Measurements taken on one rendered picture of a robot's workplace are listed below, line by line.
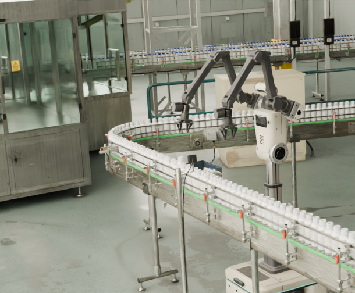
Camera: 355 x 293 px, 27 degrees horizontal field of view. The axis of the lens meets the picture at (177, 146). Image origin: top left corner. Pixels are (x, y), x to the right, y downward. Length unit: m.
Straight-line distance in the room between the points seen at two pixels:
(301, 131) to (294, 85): 2.37
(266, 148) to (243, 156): 4.37
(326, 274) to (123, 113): 7.28
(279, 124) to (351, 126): 2.38
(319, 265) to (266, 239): 0.50
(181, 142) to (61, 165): 1.97
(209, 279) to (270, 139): 1.50
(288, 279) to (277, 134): 1.08
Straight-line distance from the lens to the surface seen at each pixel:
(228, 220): 4.76
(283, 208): 4.26
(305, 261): 4.13
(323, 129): 7.52
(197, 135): 7.06
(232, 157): 9.69
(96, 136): 10.80
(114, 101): 10.83
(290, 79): 9.73
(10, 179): 8.50
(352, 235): 3.81
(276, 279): 5.54
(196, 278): 6.26
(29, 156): 8.51
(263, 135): 5.37
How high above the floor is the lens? 2.46
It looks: 13 degrees down
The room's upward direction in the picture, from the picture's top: 3 degrees counter-clockwise
